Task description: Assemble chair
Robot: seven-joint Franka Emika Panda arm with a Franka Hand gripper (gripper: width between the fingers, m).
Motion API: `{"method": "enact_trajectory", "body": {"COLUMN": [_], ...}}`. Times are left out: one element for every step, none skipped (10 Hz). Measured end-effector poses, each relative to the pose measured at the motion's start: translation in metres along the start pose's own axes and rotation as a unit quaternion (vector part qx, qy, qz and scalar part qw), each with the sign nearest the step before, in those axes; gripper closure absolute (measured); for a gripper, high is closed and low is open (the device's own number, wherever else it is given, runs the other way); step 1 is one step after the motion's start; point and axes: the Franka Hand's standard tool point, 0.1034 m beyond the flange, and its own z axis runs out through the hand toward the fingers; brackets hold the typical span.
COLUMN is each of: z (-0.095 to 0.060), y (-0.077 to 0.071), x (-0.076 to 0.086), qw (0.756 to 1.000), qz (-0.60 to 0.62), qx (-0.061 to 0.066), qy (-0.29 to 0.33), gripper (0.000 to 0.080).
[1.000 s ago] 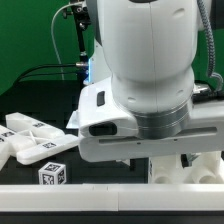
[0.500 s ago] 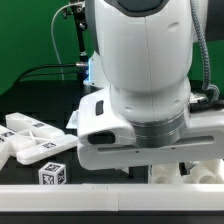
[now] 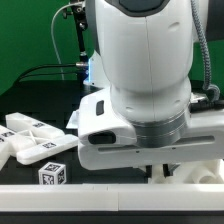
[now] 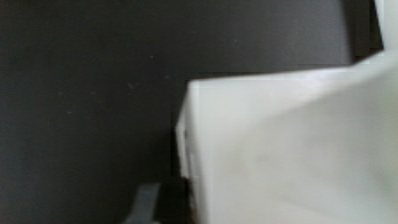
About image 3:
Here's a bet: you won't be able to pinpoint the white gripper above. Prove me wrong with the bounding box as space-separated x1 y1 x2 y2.
78 110 224 183

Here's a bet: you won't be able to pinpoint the white chair seat block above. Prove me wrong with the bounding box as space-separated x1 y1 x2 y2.
148 159 224 184

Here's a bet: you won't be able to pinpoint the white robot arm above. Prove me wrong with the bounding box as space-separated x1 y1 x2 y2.
78 0 224 170

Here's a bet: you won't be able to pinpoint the white base tag sheet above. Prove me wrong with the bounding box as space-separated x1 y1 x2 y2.
66 110 79 129

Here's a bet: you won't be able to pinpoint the small white tagged cube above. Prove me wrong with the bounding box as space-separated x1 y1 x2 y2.
38 162 67 185

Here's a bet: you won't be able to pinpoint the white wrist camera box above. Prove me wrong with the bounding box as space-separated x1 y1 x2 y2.
78 88 136 146

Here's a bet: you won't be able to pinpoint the white front fence rail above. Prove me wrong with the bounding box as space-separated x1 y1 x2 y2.
0 184 224 212

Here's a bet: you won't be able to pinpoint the white chair back frame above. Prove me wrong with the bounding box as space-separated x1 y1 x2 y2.
0 112 78 170

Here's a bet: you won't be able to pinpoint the black cables on table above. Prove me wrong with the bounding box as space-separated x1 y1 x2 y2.
14 61 89 84

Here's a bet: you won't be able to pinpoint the black camera stand pole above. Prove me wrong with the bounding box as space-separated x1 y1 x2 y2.
70 0 89 80

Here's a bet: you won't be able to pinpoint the grey cable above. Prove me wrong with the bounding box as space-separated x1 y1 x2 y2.
50 1 84 81

